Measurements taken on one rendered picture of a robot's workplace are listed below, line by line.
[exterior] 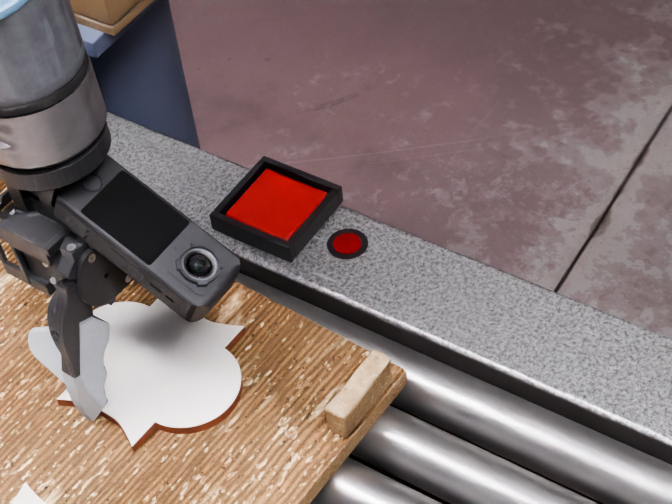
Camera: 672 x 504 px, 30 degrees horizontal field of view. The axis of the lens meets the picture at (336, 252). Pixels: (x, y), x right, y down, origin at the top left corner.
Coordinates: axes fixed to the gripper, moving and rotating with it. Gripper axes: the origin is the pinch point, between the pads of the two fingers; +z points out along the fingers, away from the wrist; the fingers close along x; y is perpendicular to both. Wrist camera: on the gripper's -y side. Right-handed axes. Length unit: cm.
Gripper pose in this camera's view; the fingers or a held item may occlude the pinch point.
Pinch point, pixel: (151, 361)
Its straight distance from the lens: 88.4
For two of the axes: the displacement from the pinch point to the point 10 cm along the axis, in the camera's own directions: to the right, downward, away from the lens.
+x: -5.8, 6.3, -5.1
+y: -8.0, -3.5, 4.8
